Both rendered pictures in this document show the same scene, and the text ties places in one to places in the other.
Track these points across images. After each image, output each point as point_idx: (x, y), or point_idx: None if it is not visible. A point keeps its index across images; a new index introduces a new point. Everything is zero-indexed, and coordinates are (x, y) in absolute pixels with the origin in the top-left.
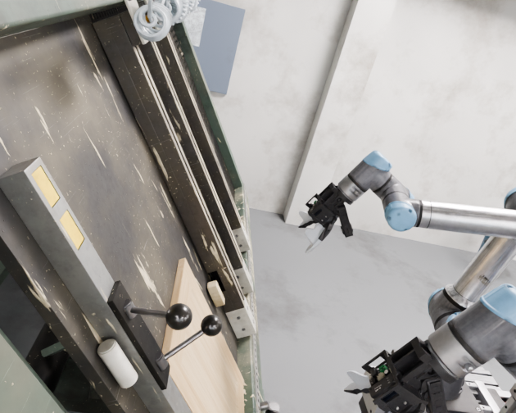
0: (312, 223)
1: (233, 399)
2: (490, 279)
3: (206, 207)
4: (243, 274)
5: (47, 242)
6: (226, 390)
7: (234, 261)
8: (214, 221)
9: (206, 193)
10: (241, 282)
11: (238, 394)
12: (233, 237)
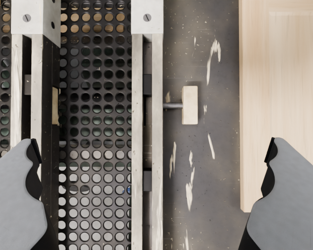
0: (29, 189)
1: (309, 28)
2: None
3: (132, 230)
4: (45, 19)
5: None
6: None
7: (48, 56)
8: (50, 150)
9: (46, 209)
10: (51, 10)
11: (287, 8)
12: (15, 92)
